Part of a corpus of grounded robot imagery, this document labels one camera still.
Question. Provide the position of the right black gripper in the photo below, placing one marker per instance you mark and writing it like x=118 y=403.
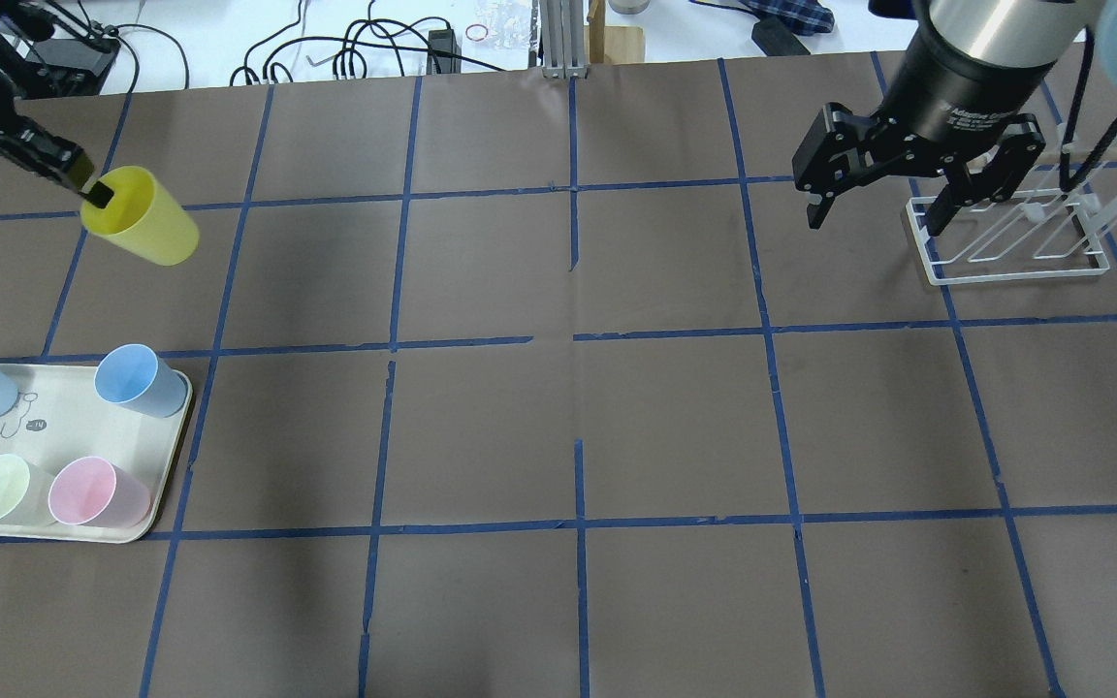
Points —
x=954 y=95

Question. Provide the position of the yellow plastic cup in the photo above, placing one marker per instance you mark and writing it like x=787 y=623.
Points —
x=142 y=217

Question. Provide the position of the light blue cup far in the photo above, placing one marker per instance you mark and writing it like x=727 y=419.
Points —
x=133 y=376

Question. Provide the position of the pink plastic cup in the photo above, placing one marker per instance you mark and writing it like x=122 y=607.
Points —
x=91 y=491

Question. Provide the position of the pale green cup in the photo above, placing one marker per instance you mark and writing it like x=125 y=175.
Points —
x=24 y=491

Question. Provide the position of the blue checkered folded umbrella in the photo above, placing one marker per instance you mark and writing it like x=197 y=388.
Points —
x=801 y=17

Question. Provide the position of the black phone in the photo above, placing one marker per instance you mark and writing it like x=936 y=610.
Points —
x=775 y=39

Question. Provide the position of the wooden mug tree stand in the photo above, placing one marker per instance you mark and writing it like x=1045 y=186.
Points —
x=612 y=44

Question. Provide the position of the black power adapter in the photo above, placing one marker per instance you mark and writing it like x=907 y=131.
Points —
x=444 y=56

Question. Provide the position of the white wire cup rack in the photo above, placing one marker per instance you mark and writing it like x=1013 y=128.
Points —
x=1040 y=232

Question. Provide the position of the aluminium frame post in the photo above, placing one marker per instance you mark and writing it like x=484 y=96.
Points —
x=561 y=43

